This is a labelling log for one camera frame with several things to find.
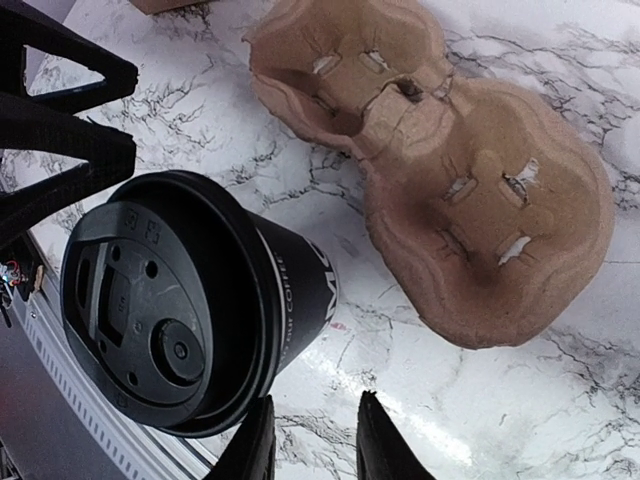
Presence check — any brown pulp cup carrier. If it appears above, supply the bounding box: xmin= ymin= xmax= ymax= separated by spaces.
xmin=247 ymin=1 xmax=614 ymax=349

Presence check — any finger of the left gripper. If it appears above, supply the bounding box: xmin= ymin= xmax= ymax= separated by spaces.
xmin=0 ymin=92 xmax=137 ymax=251
xmin=1 ymin=1 xmax=138 ymax=103

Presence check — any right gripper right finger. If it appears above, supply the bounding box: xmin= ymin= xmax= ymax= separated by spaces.
xmin=356 ymin=391 xmax=435 ymax=480

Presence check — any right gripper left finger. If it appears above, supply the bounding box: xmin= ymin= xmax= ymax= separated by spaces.
xmin=207 ymin=395 xmax=276 ymax=480

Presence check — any black paper coffee cup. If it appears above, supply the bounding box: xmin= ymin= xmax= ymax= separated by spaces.
xmin=249 ymin=213 xmax=339 ymax=395

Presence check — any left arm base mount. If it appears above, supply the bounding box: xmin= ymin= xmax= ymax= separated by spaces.
xmin=1 ymin=257 xmax=45 ymax=328

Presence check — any black plastic cup lid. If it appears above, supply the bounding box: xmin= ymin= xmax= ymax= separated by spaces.
xmin=60 ymin=170 xmax=281 ymax=438

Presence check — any front aluminium rail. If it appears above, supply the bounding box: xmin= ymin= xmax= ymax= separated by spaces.
xmin=3 ymin=234 xmax=219 ymax=479

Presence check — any brown paper bag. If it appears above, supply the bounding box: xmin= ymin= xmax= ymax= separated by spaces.
xmin=129 ymin=0 xmax=208 ymax=15

